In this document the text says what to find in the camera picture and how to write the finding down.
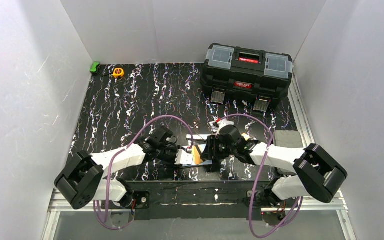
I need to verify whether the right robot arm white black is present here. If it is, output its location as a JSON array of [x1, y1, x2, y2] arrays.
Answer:
[[204, 124, 348, 206]]

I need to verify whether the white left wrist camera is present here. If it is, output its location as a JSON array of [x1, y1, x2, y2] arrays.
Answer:
[[174, 149, 194, 166]]

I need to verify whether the green small object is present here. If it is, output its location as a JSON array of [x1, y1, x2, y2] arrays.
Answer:
[[89, 61, 101, 75]]

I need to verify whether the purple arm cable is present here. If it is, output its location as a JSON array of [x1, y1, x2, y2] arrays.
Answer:
[[216, 113, 304, 239], [92, 114, 196, 231]]

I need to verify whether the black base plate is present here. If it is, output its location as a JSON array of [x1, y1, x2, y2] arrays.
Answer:
[[100, 180, 287, 222]]

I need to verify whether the orange object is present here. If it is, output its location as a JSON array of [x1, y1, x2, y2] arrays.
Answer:
[[241, 133, 250, 141]]

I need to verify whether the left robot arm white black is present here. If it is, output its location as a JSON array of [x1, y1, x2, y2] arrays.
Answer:
[[54, 126, 182, 210]]

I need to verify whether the aluminium frame rail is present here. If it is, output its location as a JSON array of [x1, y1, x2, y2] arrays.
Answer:
[[288, 75, 315, 147]]

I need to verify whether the yellow tape measure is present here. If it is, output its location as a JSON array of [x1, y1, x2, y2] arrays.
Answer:
[[112, 67, 125, 79]]

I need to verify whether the grey foam pad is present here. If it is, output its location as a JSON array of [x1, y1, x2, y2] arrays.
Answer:
[[273, 130, 304, 175]]

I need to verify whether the black toolbox with red handle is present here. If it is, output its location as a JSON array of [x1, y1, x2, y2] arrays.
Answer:
[[200, 43, 293, 112]]

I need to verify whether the single orange VIP card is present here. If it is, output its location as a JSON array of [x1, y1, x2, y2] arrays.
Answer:
[[192, 145, 204, 165]]

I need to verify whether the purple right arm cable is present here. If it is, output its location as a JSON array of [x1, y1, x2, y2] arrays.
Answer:
[[216, 113, 304, 239]]

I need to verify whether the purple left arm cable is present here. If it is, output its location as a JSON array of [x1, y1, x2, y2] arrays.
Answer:
[[92, 114, 196, 231]]

